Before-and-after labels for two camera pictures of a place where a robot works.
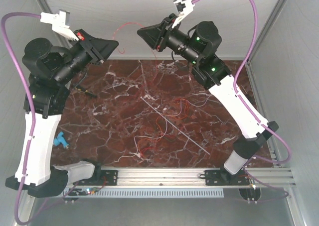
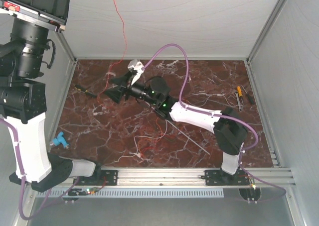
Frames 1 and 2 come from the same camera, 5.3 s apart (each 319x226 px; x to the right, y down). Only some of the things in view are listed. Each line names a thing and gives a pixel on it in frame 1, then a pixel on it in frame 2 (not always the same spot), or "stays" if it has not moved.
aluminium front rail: (189, 176) stays
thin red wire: (124, 50) → (123, 31)
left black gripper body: (82, 53) → (31, 40)
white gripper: (185, 6) → (136, 64)
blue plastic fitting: (60, 139) stays
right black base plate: (223, 177) stays
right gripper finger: (153, 35) → (115, 94)
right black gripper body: (175, 40) → (136, 90)
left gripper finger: (104, 48) → (49, 7)
